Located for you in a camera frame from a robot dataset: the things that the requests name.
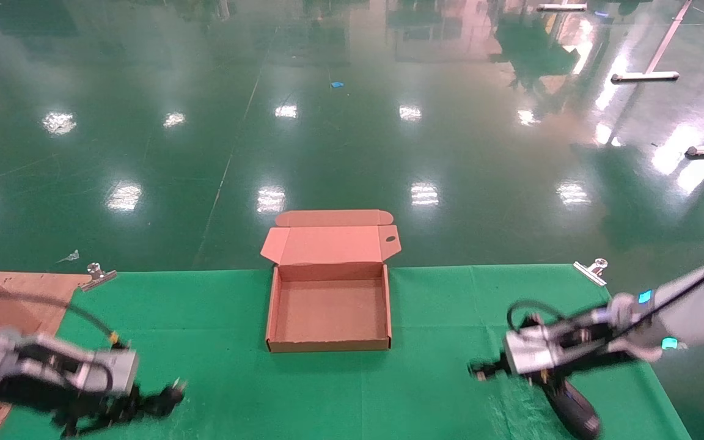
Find green felt mat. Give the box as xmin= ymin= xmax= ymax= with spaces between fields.
xmin=0 ymin=264 xmax=692 ymax=440

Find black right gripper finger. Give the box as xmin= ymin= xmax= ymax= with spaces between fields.
xmin=484 ymin=357 xmax=533 ymax=383
xmin=538 ymin=374 xmax=602 ymax=439

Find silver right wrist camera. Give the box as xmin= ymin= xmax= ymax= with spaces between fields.
xmin=502 ymin=318 xmax=618 ymax=375

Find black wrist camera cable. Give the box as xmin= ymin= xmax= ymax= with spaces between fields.
xmin=507 ymin=251 xmax=704 ymax=343
xmin=0 ymin=285 xmax=122 ymax=344

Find white stand foot with pole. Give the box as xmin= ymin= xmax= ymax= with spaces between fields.
xmin=610 ymin=0 xmax=693 ymax=84

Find silver binder clip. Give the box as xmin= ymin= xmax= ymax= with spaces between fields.
xmin=573 ymin=258 xmax=609 ymax=287
xmin=79 ymin=262 xmax=118 ymax=292

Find flat open cardboard box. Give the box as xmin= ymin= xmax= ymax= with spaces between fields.
xmin=260 ymin=210 xmax=402 ymax=354

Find black power cord with plug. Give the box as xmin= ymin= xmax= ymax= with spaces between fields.
xmin=160 ymin=379 xmax=188 ymax=404

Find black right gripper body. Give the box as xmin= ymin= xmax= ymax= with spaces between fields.
xmin=531 ymin=323 xmax=634 ymax=384

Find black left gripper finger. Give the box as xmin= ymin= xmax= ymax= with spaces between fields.
xmin=121 ymin=384 xmax=185 ymax=420
xmin=51 ymin=406 xmax=145 ymax=438

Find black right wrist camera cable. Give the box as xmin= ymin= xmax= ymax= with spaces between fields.
xmin=507 ymin=251 xmax=704 ymax=343

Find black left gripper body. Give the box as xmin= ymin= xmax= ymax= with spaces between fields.
xmin=0 ymin=380 xmax=140 ymax=424

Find black left wrist camera cable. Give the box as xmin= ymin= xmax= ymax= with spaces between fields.
xmin=0 ymin=285 xmax=122 ymax=344

